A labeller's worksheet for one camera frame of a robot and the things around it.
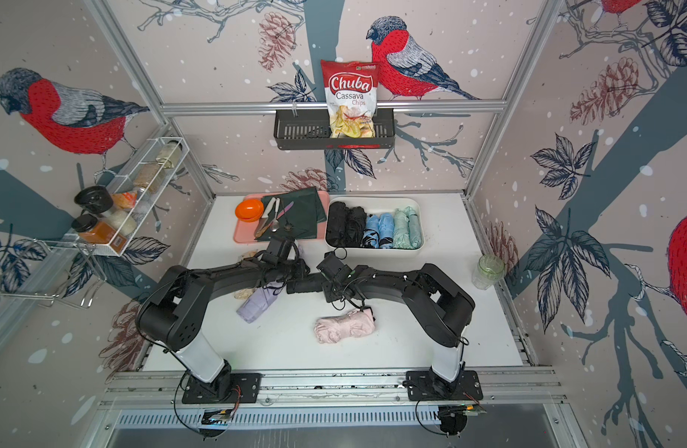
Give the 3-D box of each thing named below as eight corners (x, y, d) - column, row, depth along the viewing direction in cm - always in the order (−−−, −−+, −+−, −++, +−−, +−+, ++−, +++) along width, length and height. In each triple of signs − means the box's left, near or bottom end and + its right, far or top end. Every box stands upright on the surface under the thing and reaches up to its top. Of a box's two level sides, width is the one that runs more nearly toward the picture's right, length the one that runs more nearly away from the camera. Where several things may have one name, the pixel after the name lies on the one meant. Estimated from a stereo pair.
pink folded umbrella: (317, 348, 81) (315, 344, 78) (314, 324, 86) (312, 319, 82) (376, 334, 84) (377, 329, 80) (369, 311, 89) (370, 305, 85)
